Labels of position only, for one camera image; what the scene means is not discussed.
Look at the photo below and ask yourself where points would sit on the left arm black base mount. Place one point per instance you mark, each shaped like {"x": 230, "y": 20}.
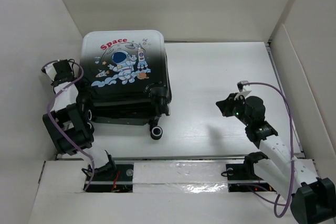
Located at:
{"x": 118, "y": 181}

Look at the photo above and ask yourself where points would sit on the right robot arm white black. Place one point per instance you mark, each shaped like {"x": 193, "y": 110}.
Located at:
{"x": 311, "y": 199}

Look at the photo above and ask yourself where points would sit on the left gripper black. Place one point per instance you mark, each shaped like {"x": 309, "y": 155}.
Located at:
{"x": 56, "y": 79}

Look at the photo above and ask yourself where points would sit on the black white space-print suitcase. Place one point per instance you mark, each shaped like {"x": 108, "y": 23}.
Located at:
{"x": 126, "y": 78}

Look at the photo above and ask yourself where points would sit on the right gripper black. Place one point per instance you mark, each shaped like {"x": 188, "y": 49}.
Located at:
{"x": 225, "y": 105}

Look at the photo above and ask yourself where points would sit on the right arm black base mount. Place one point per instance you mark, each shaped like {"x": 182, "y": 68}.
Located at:
{"x": 241, "y": 180}

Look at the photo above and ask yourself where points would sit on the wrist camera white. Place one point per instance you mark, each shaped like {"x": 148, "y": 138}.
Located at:
{"x": 49, "y": 70}
{"x": 244, "y": 90}

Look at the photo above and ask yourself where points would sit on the aluminium front rail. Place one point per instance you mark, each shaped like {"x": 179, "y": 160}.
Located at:
{"x": 59, "y": 157}

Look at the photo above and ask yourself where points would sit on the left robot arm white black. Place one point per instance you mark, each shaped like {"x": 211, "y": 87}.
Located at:
{"x": 68, "y": 124}

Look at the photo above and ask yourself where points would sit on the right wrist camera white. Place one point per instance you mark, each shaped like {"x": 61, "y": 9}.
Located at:
{"x": 244, "y": 90}

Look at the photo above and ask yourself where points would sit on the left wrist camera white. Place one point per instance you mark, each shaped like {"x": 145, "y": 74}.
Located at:
{"x": 49, "y": 70}

